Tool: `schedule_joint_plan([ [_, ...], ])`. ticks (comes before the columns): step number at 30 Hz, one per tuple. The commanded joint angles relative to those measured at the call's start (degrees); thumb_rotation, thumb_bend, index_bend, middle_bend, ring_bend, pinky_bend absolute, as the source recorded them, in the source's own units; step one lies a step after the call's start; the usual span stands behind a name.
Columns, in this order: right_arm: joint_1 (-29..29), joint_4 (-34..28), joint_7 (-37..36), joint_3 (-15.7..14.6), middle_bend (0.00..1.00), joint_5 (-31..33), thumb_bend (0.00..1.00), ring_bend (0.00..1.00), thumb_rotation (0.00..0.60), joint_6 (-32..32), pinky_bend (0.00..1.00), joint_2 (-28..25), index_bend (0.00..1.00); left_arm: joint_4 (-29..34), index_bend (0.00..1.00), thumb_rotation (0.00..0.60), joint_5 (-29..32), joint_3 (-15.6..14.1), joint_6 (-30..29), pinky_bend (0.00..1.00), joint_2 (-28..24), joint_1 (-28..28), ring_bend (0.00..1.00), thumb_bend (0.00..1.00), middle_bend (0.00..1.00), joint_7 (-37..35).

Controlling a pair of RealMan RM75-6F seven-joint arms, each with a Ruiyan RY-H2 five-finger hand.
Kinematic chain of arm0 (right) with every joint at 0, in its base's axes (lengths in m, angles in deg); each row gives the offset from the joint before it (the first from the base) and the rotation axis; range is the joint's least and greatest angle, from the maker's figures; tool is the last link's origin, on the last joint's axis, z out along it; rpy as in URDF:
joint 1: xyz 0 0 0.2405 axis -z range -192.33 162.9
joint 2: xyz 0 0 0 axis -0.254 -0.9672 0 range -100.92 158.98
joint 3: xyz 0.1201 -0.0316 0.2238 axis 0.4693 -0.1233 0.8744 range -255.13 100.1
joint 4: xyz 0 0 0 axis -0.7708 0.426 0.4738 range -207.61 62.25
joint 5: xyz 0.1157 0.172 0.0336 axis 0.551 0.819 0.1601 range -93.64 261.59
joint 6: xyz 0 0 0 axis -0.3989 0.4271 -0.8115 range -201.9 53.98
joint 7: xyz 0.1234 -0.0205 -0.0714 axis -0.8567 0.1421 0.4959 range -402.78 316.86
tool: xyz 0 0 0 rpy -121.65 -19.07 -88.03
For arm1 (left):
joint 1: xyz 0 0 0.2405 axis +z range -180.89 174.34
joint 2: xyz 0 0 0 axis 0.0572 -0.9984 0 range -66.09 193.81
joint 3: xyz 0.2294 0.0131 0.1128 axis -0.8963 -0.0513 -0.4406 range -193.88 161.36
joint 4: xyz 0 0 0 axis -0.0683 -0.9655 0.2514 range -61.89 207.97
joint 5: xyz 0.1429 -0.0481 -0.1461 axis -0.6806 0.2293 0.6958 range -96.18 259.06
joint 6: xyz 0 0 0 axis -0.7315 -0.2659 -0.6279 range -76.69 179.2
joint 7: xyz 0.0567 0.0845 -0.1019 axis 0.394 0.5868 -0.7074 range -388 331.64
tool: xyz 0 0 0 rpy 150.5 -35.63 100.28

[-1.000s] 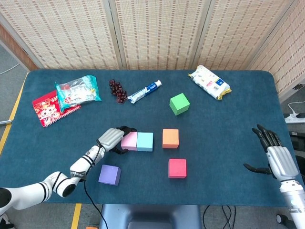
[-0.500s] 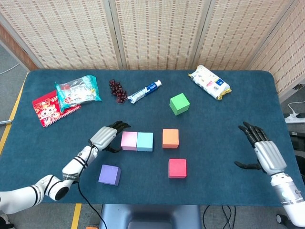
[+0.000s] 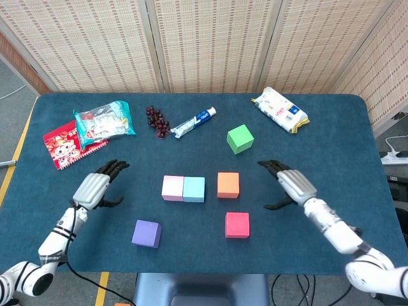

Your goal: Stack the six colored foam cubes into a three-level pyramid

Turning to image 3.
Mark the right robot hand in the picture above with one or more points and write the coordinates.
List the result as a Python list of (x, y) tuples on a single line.
[(296, 186)]

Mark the orange foam cube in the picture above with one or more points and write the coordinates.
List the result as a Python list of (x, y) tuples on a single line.
[(228, 185)]

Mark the small orange object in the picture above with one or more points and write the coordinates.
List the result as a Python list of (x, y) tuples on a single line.
[(122, 304)]

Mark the grey metal rod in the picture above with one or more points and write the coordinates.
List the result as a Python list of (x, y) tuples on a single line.
[(8, 164)]

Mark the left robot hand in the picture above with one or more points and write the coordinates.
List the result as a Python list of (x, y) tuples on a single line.
[(92, 188)]

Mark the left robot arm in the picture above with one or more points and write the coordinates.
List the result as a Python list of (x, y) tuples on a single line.
[(57, 236)]

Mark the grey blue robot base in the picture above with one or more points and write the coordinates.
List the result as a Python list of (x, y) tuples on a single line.
[(201, 287)]

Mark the pink foam cube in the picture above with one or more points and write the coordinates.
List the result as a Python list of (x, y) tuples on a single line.
[(172, 188)]

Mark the blue white toothpaste tube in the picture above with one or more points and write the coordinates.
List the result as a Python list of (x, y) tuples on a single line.
[(191, 123)]

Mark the dark red grape bunch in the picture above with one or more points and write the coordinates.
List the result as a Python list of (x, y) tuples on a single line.
[(156, 121)]

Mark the teal felt table cover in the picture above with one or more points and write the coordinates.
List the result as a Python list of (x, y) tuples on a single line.
[(191, 159)]

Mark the purple foam cube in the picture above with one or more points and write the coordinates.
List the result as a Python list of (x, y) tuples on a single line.
[(145, 232)]

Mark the dark equipment box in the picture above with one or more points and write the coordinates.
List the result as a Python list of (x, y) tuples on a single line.
[(398, 188)]

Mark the small black floor bracket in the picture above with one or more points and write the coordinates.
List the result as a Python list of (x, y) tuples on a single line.
[(396, 117)]

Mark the light blue foam cube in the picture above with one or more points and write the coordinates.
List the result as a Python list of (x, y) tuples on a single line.
[(193, 189)]

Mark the white yellow snack bag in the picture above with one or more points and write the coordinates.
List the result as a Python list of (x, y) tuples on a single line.
[(280, 110)]

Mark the teal snack bag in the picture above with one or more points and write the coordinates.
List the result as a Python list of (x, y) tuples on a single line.
[(105, 124)]

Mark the red foam cube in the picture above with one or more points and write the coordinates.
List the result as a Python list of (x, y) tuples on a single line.
[(237, 224)]

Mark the red snack packet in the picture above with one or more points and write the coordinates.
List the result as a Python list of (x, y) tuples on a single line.
[(63, 150)]

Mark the white power strip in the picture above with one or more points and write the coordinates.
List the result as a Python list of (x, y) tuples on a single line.
[(393, 158)]

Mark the green foam cube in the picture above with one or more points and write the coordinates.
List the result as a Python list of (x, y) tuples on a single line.
[(240, 140)]

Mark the woven folding screen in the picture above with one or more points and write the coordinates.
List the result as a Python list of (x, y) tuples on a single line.
[(216, 41)]

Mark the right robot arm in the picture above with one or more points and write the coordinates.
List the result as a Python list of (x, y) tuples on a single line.
[(331, 229)]

